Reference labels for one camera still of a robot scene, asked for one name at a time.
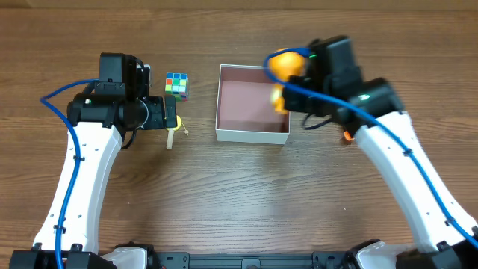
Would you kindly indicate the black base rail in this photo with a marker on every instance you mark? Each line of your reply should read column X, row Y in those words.
column 246, row 261

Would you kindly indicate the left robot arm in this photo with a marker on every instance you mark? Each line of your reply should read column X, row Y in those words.
column 97, row 119

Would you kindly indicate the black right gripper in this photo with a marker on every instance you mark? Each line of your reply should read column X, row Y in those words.
column 290, row 94

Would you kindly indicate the multicoloured puzzle cube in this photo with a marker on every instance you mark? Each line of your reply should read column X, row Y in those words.
column 176, row 84

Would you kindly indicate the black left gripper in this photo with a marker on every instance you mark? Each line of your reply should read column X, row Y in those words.
column 170, row 110

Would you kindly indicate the white cardboard box maroon inside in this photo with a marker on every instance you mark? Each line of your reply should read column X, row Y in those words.
column 244, row 112

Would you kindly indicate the orange dinosaur toy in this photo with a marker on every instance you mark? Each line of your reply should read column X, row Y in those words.
column 284, row 66

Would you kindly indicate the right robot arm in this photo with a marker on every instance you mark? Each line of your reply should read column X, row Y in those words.
column 444, row 234

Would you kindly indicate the white plush duck toy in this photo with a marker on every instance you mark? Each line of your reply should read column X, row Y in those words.
column 347, row 138

